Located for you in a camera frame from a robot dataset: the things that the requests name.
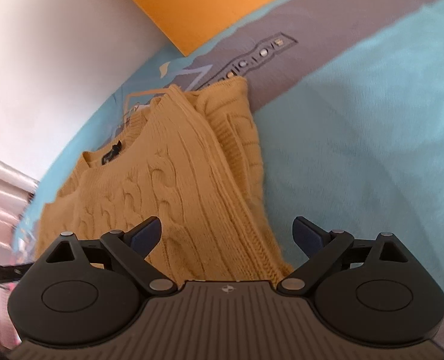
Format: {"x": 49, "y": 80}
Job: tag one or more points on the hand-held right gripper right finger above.
{"x": 308, "y": 234}

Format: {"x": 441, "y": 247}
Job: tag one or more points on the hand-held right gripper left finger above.
{"x": 148, "y": 234}

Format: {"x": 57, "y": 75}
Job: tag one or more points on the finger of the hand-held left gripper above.
{"x": 0, "y": 273}

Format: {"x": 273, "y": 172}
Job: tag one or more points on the white pleated curtain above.
{"x": 0, "y": 195}

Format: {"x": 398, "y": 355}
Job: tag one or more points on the blue printed bedsheet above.
{"x": 357, "y": 138}

